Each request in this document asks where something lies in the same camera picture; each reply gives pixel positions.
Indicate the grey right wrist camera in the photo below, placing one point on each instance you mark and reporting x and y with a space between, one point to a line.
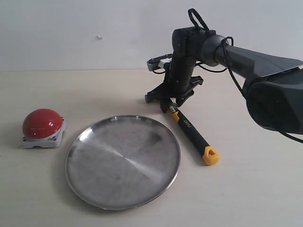
158 62

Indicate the yellow black claw hammer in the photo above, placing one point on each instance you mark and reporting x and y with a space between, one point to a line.
207 152

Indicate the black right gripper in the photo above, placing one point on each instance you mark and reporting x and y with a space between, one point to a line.
178 81

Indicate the red dome push button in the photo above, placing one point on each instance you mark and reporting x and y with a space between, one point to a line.
43 128

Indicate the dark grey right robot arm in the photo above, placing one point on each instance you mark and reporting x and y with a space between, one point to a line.
273 86

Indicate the round steel plate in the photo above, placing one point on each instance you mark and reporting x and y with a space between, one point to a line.
122 162

